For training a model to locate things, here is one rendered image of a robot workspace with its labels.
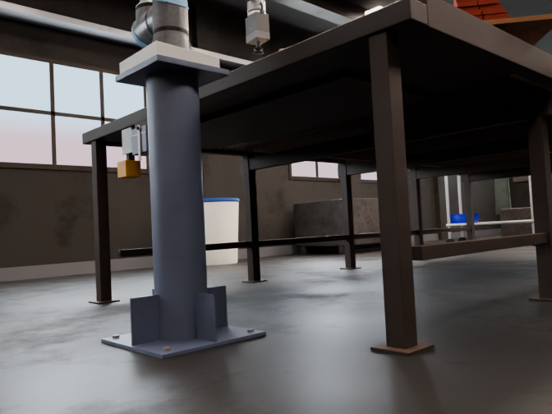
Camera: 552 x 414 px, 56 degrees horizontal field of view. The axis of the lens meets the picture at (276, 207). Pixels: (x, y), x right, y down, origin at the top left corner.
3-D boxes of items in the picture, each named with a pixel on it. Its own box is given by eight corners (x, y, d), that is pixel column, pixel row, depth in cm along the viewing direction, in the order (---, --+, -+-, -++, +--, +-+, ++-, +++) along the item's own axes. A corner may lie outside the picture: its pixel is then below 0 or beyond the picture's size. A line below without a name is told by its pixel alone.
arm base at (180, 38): (158, 50, 162) (157, 19, 163) (141, 65, 175) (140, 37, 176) (202, 58, 171) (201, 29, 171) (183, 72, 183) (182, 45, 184)
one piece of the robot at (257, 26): (274, 6, 213) (277, 45, 213) (263, 14, 221) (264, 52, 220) (254, 1, 208) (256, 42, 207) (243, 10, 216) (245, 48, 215)
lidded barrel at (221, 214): (220, 261, 611) (218, 201, 614) (253, 261, 569) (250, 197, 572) (178, 265, 572) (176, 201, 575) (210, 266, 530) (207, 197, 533)
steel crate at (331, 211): (332, 250, 747) (329, 204, 750) (392, 250, 674) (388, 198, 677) (292, 254, 693) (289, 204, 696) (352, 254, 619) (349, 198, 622)
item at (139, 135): (144, 158, 229) (142, 117, 230) (129, 163, 239) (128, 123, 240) (167, 160, 237) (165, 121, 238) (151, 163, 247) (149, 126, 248)
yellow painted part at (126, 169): (126, 177, 245) (124, 126, 246) (117, 178, 251) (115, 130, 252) (141, 177, 250) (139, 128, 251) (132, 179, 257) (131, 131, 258)
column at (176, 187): (162, 359, 142) (149, 43, 146) (100, 342, 170) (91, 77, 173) (266, 334, 168) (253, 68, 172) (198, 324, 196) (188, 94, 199)
